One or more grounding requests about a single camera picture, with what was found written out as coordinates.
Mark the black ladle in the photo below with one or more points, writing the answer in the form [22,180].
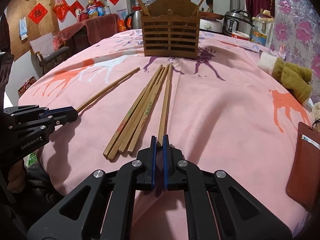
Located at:
[209,3]

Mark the pink deer print tablecloth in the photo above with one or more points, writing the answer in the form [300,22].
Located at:
[225,130]

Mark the wooden chopstick holder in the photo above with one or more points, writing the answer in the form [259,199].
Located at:
[170,37]

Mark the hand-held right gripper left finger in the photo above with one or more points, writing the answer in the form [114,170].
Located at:
[153,162]

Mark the olive and white plush toy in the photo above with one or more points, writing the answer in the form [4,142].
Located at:
[292,77]

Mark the small red pot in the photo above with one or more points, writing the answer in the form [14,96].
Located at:
[83,17]

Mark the green plastic bag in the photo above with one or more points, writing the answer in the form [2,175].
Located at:
[32,159]

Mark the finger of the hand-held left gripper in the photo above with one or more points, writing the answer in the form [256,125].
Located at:
[65,118]
[60,110]

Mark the white rice cooker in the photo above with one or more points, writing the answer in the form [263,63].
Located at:
[211,26]

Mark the red cardboard box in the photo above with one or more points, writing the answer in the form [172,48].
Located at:
[27,87]

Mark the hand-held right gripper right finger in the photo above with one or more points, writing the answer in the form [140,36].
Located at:
[165,162]

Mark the person's dark clothing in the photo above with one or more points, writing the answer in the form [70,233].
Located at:
[45,185]

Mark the person's left hand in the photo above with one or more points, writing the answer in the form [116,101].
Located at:
[16,177]

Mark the red gift bag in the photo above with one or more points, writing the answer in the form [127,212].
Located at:
[122,25]

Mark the yellow cooking oil bottle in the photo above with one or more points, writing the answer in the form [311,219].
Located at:
[92,10]

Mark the steel electric kettle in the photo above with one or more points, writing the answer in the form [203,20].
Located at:
[136,21]

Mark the white refrigerator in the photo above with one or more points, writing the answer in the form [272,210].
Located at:
[126,0]

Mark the silver black pressure cooker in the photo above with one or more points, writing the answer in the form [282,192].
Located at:
[237,23]

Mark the brown leather card holder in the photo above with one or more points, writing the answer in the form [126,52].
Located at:
[303,167]

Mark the bundle of wooden chopsticks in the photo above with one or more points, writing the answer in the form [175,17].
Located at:
[200,6]

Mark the cushioned wooden armchair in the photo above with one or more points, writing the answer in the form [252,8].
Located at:
[47,52]

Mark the red and white bowl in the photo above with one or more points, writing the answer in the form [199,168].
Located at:
[240,35]

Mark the clear plastic oil bottle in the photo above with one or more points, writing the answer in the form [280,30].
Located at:
[261,30]

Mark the red cloth covered table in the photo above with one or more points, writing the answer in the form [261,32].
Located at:
[97,27]

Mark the floral plastic wall sheet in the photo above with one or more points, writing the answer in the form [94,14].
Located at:
[297,25]

